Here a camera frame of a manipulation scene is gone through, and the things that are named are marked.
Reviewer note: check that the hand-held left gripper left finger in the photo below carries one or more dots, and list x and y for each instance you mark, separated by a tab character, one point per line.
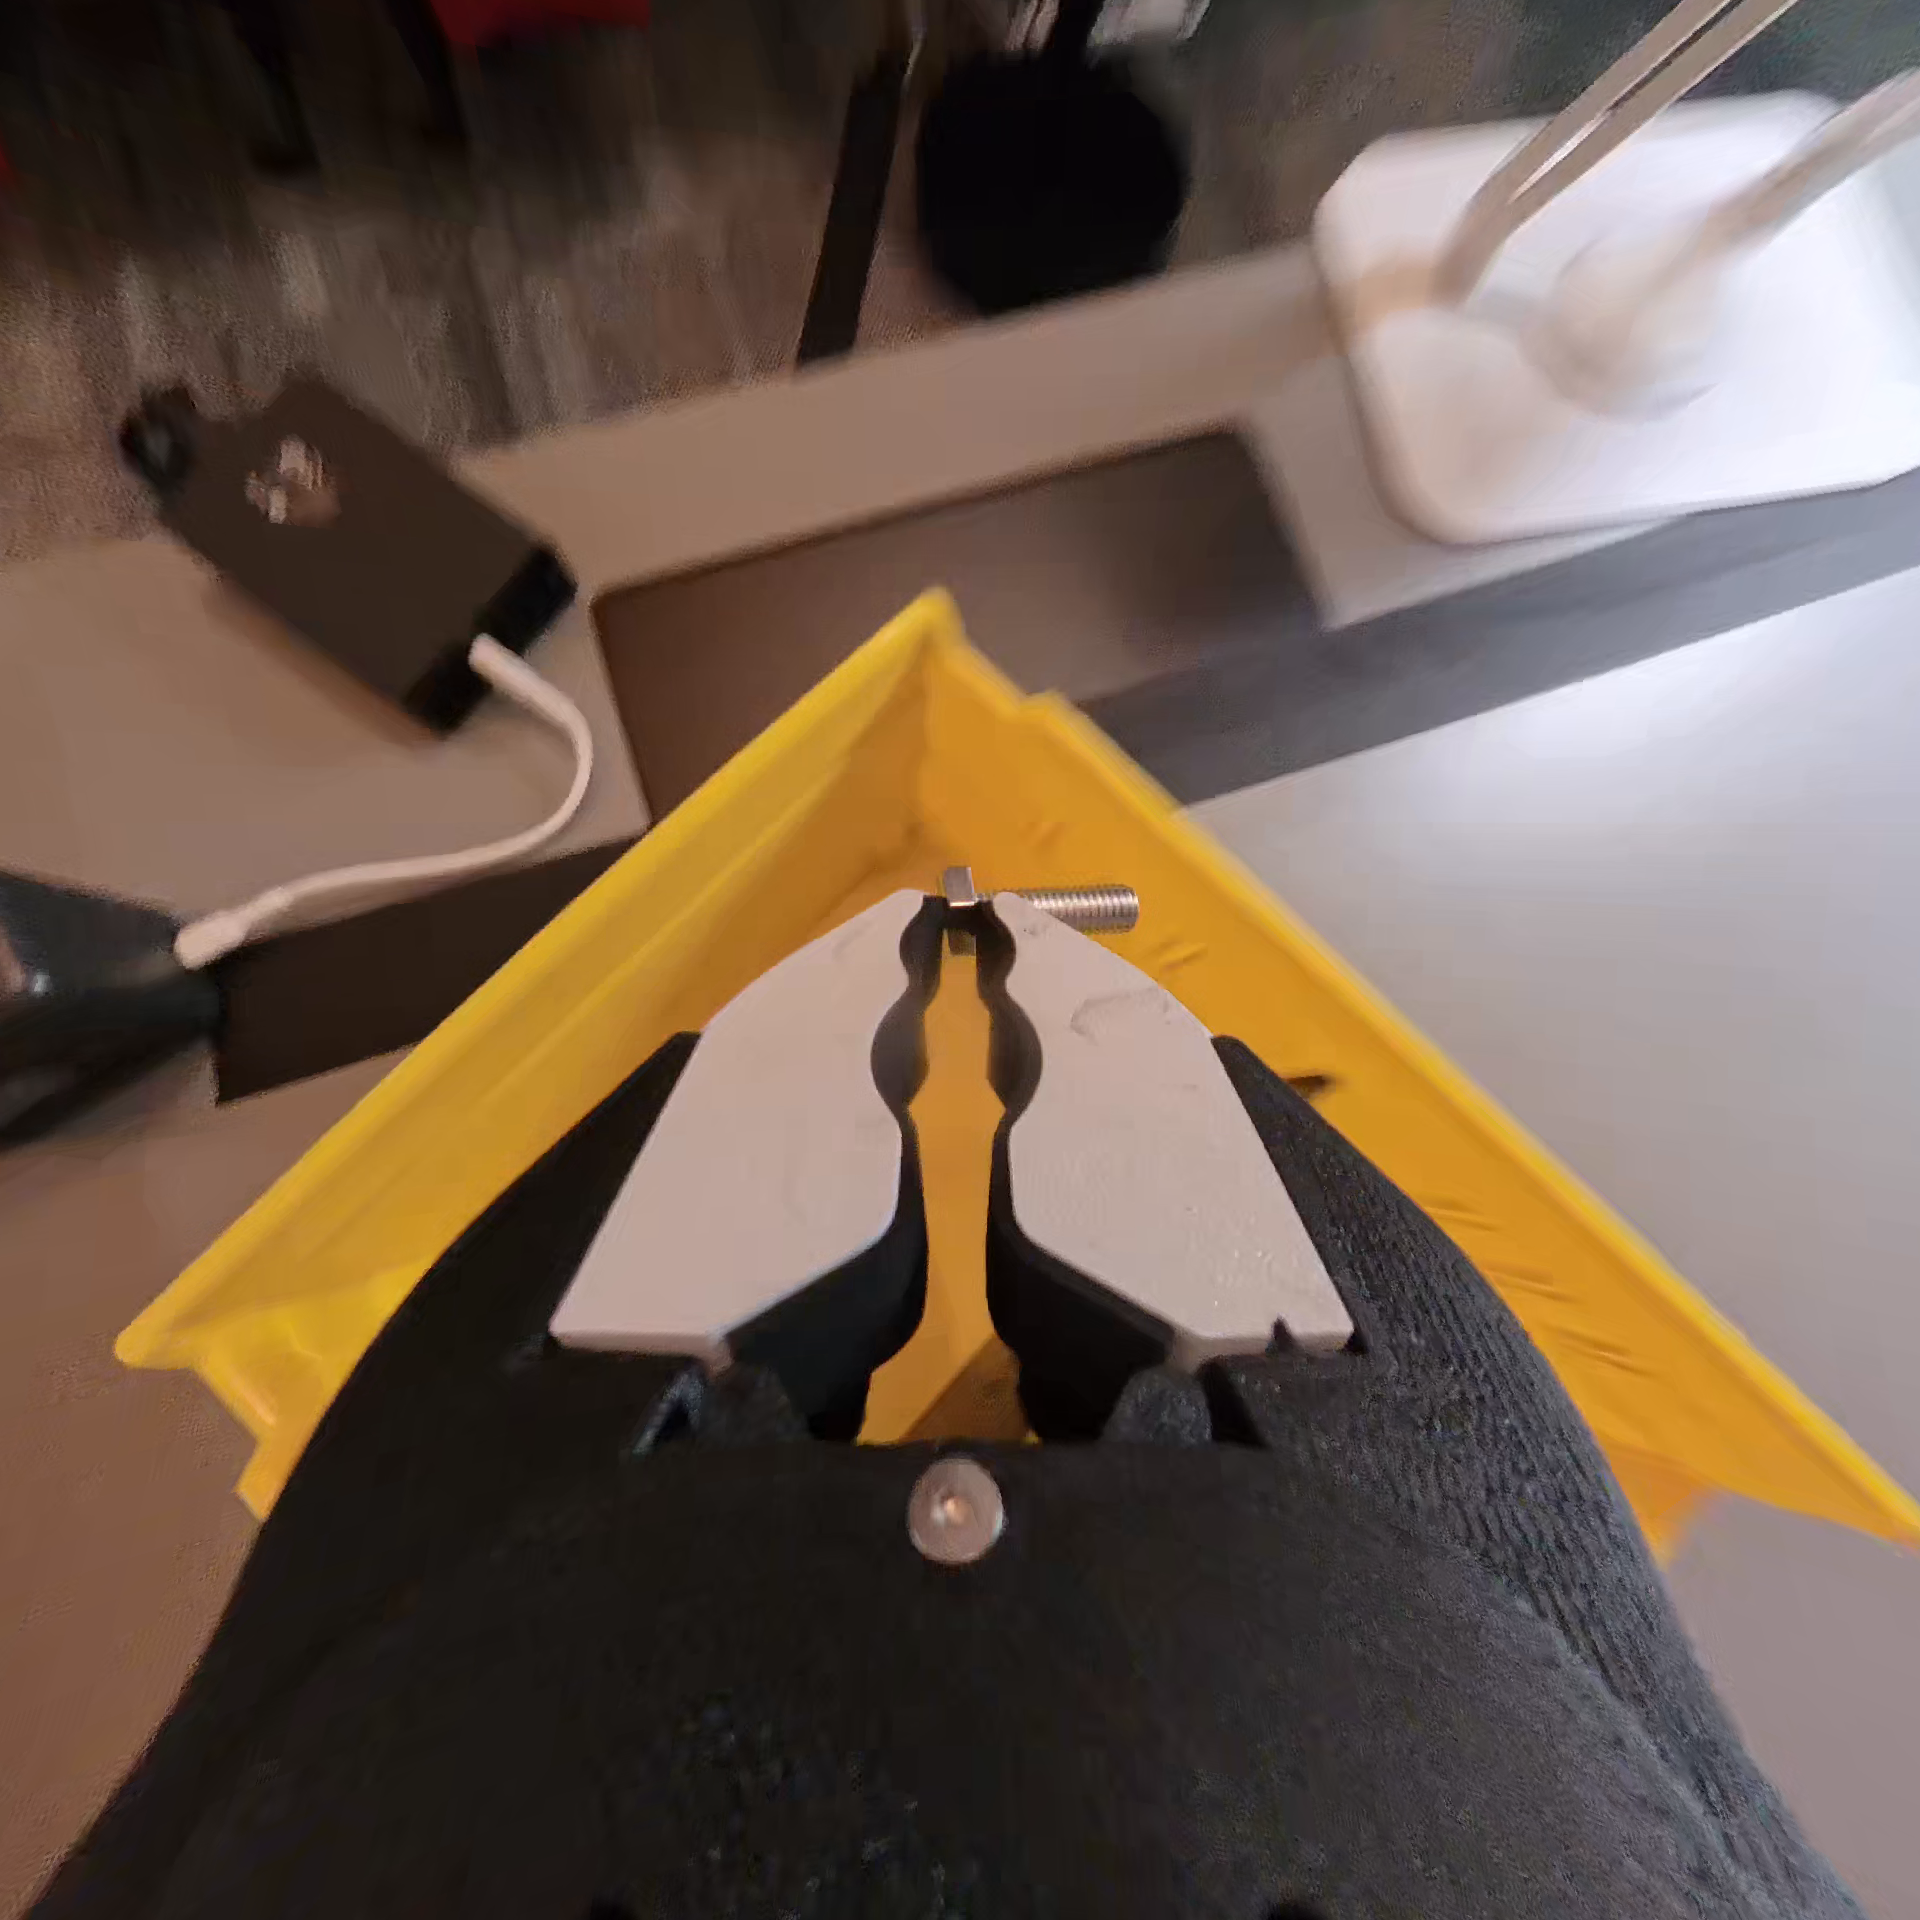
749	1171

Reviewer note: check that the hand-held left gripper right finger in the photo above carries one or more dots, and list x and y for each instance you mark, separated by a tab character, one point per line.
1170	1187

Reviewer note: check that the silver hex bolt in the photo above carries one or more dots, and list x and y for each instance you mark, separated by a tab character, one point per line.
1066	904

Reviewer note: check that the yellow plastic bin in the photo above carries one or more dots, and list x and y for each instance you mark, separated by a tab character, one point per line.
450	1200

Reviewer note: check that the black power bank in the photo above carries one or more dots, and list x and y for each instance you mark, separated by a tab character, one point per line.
346	527

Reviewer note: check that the instruction sheet stand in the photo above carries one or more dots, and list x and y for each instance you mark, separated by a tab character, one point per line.
1681	391

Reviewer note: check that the black round object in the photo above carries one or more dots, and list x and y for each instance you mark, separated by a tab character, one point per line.
1051	174

